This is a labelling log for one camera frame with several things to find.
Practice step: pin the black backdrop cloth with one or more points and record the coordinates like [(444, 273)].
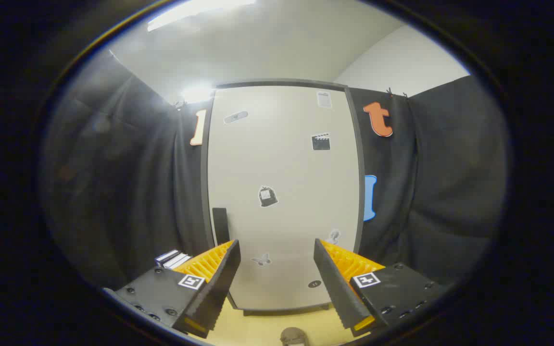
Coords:
[(113, 192)]

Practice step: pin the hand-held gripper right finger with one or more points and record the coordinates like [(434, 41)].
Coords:
[(337, 283)]

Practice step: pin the grey shoe cabinet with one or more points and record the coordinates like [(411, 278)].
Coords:
[(204, 192)]

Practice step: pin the brown fuzzy shoe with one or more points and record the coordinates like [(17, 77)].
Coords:
[(294, 336)]

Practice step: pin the grey cover book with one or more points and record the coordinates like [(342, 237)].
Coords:
[(179, 260)]

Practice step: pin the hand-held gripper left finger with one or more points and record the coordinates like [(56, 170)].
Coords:
[(219, 283)]

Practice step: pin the dark blue spine book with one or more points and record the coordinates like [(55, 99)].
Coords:
[(165, 256)]

